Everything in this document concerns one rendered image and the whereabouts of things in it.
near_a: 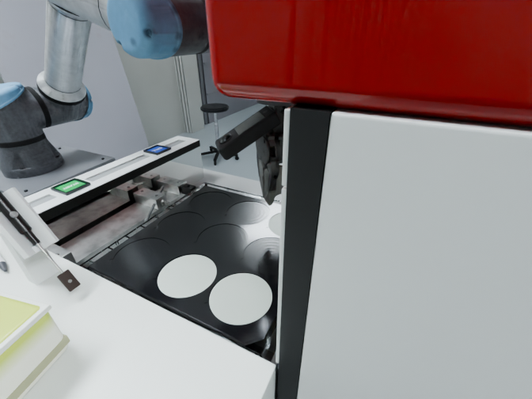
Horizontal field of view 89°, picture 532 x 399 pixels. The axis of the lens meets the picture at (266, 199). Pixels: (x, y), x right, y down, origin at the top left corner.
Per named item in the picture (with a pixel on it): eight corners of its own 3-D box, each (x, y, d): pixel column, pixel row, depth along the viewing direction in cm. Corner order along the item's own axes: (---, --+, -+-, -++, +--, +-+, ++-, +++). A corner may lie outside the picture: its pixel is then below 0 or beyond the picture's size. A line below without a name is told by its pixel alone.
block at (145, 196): (168, 203, 71) (165, 193, 69) (157, 209, 68) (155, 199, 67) (145, 196, 74) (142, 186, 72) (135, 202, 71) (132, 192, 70)
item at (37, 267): (78, 278, 38) (37, 194, 31) (49, 298, 35) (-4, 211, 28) (52, 264, 40) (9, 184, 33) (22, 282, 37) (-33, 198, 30)
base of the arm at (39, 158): (-7, 172, 80) (-27, 140, 75) (47, 154, 92) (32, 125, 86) (20, 183, 74) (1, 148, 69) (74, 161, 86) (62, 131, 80)
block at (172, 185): (188, 190, 77) (186, 180, 75) (180, 195, 74) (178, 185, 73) (166, 184, 80) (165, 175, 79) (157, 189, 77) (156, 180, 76)
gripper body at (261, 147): (309, 165, 49) (316, 95, 43) (264, 172, 47) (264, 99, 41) (293, 151, 55) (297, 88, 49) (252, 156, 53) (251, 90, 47)
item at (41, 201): (204, 176, 98) (199, 138, 91) (37, 283, 55) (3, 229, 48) (184, 172, 101) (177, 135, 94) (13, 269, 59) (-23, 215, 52)
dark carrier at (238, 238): (327, 218, 62) (328, 216, 62) (257, 352, 36) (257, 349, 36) (206, 187, 75) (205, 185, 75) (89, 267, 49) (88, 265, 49)
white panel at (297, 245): (376, 178, 97) (405, 51, 76) (290, 441, 34) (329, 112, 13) (366, 176, 98) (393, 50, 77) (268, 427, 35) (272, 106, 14)
